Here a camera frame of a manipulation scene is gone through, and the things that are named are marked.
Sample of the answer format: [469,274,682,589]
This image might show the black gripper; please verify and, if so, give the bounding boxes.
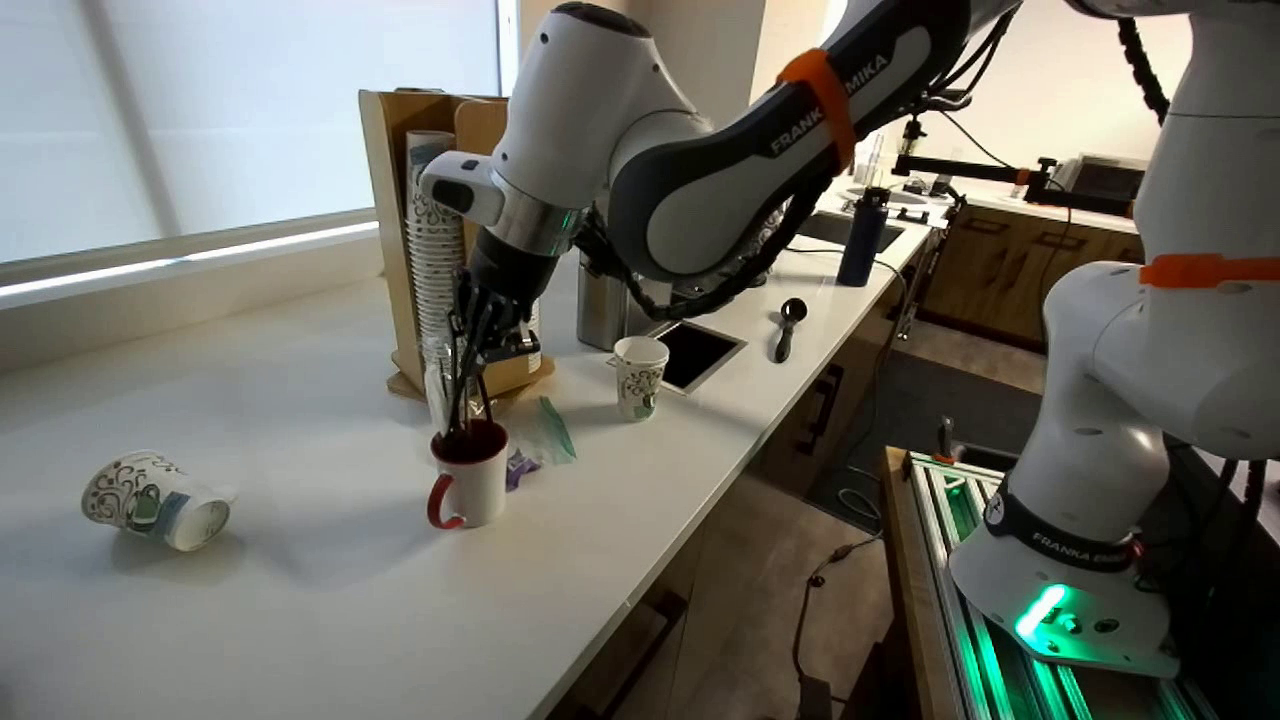
[443,229,566,404]

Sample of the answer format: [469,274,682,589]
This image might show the black plastic spoon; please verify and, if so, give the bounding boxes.
[448,316,486,439]

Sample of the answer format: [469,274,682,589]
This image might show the upright green-print paper cup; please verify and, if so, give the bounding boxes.
[609,332,675,422]

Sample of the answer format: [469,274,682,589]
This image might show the wooden cup dispenser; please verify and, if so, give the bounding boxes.
[355,84,559,404]

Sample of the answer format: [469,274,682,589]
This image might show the tipped-over printed paper cup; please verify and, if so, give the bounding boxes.
[76,449,240,557]

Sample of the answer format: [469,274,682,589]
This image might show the stack of paper cups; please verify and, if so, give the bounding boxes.
[400,127,478,432]

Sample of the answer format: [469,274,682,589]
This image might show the clear zip bag green seal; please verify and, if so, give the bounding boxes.
[529,392,583,471]

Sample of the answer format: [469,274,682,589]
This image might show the stainless steel canister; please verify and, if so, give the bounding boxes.
[573,251,641,356]

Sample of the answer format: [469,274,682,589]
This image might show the small purple packet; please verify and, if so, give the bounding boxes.
[501,449,544,494]

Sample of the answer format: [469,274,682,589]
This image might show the black flat object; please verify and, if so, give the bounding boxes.
[658,316,750,396]

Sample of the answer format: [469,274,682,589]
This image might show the black scoop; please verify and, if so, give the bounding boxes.
[769,292,813,369]

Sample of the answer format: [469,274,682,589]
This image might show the window with white blind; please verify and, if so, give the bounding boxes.
[0,0,526,292]

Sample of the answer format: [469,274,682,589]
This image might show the black bottle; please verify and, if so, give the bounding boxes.
[835,182,898,292]

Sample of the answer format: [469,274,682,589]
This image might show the black clamp bar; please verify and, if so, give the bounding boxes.
[890,146,1050,190]

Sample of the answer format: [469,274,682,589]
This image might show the wooden cabinet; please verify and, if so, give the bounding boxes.
[915,196,1152,358]

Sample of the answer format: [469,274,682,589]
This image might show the green-lit robot mounting table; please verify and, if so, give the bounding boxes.
[875,444,1280,720]

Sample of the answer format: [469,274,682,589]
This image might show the black box device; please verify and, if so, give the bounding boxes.
[1028,151,1145,220]

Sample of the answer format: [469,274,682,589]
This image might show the white mug red handle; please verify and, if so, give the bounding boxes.
[425,414,515,537]

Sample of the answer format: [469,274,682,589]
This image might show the black corrugated cable hose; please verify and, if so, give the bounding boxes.
[582,155,844,327]

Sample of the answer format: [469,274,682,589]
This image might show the black power cable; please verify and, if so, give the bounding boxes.
[784,532,879,720]

